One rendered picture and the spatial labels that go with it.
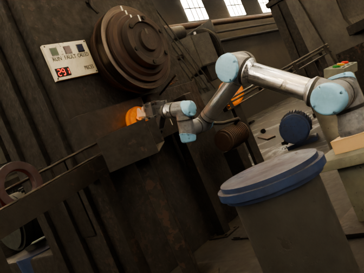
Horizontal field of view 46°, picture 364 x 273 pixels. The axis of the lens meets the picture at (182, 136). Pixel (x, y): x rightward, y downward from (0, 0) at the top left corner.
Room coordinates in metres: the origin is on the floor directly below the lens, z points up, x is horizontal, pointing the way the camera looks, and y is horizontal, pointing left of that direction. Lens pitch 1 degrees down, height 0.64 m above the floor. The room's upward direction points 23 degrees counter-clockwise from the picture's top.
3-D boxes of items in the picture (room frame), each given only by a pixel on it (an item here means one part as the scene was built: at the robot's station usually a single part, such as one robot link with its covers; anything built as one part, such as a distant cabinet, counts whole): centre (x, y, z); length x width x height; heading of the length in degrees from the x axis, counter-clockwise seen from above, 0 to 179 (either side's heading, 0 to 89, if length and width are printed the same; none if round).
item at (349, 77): (1.66, -0.64, 0.52); 0.13 x 0.12 x 0.14; 141
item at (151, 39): (2.23, -0.02, 1.11); 0.28 x 0.06 x 0.28; 139
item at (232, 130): (2.46, -0.27, 0.27); 0.22 x 0.13 x 0.53; 139
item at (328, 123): (2.41, -0.80, 0.26); 0.12 x 0.12 x 0.52
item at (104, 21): (2.29, 0.05, 1.11); 0.47 x 0.06 x 0.47; 139
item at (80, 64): (2.11, 0.35, 1.15); 0.26 x 0.02 x 0.18; 139
